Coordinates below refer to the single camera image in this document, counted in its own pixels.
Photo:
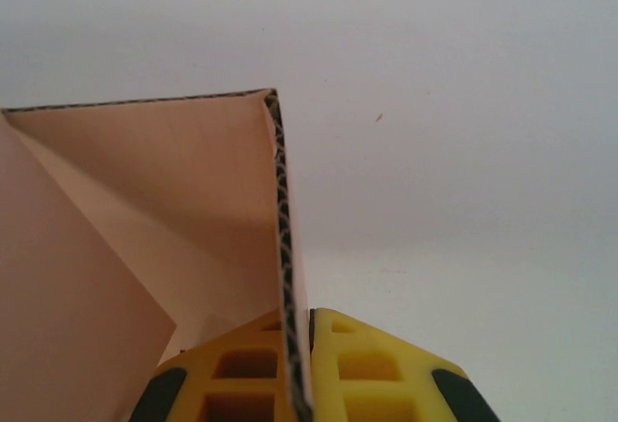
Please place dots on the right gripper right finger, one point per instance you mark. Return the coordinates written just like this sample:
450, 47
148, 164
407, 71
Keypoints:
415, 359

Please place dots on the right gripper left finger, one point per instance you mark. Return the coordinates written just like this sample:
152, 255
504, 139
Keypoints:
203, 349

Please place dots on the pink cardboard box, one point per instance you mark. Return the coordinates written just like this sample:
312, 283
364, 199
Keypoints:
145, 176

